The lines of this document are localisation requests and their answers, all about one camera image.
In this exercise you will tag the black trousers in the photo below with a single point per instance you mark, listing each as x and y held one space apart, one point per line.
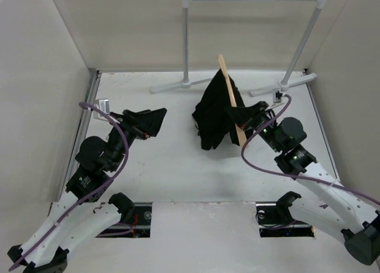
212 121

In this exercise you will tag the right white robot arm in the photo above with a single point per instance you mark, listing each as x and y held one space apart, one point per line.
342 213

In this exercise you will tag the beige plastic hanger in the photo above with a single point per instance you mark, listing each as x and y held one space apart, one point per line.
240 133

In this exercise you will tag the aluminium side rail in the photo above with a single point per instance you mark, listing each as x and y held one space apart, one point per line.
90 97

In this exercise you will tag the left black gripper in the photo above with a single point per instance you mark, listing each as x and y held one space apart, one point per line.
146 123

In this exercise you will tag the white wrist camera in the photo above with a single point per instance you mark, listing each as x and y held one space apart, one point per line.
277 99
104 106

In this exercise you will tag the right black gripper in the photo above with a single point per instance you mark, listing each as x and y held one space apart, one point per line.
241 115

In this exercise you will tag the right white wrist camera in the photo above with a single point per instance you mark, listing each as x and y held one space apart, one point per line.
277 99

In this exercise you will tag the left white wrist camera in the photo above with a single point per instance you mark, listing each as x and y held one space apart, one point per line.
104 106

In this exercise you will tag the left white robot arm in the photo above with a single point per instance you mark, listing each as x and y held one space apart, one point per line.
50 247

